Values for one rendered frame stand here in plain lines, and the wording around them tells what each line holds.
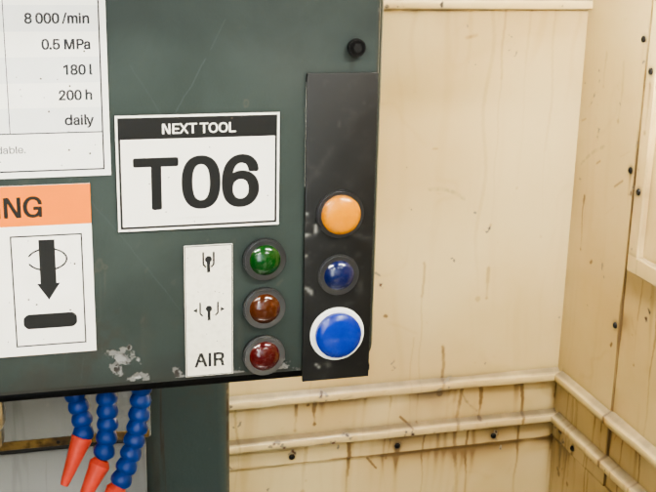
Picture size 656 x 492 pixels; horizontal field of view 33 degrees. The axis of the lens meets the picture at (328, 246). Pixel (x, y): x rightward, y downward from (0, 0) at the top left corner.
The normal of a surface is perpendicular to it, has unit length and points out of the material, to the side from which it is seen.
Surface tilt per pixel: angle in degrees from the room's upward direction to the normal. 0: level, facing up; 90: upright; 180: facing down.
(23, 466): 92
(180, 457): 90
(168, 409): 90
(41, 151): 90
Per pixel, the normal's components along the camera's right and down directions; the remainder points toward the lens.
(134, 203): 0.26, 0.28
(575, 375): -0.97, 0.05
